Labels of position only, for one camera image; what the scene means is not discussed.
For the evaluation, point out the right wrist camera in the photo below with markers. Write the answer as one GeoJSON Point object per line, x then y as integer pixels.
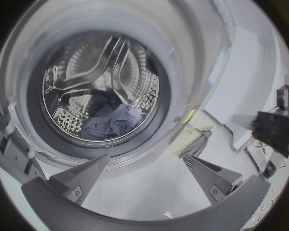
{"type": "Point", "coordinates": [283, 95]}

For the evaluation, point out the cream laundry basket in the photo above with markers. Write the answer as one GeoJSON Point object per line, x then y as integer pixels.
{"type": "Point", "coordinates": [182, 139]}

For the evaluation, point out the grey garment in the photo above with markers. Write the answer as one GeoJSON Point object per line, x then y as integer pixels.
{"type": "Point", "coordinates": [199, 144]}

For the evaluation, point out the grey washing machine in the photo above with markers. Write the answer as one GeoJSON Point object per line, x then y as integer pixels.
{"type": "Point", "coordinates": [176, 67]}

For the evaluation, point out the heap of blue-grey clothes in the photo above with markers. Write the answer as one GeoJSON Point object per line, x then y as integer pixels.
{"type": "Point", "coordinates": [106, 126]}

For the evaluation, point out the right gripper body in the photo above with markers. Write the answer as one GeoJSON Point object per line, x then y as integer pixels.
{"type": "Point", "coordinates": [273, 130]}

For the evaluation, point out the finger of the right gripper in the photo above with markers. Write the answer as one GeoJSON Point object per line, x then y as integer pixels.
{"type": "Point", "coordinates": [245, 120]}

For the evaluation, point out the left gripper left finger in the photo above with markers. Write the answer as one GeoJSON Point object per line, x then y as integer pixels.
{"type": "Point", "coordinates": [81, 178]}

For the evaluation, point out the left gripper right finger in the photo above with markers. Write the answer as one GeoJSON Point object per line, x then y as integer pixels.
{"type": "Point", "coordinates": [208, 178]}

